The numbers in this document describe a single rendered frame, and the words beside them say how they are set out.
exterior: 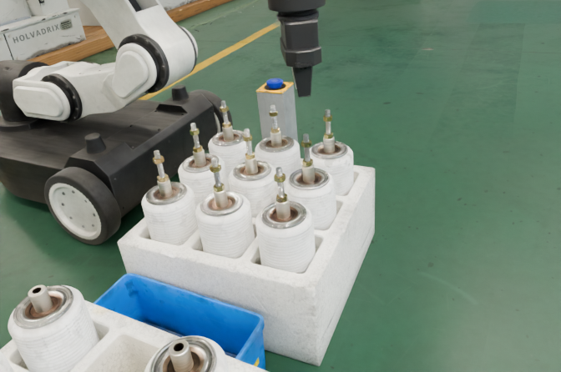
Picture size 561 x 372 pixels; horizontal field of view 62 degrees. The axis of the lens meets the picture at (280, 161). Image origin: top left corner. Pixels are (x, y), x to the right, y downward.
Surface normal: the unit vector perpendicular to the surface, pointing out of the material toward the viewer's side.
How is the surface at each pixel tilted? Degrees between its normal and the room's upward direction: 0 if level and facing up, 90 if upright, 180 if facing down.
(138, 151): 46
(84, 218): 90
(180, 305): 88
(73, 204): 90
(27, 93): 90
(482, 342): 0
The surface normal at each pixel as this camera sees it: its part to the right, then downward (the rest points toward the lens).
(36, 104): -0.43, 0.47
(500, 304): -0.09, -0.88
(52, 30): 0.90, 0.14
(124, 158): 0.58, -0.52
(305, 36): 0.10, 0.47
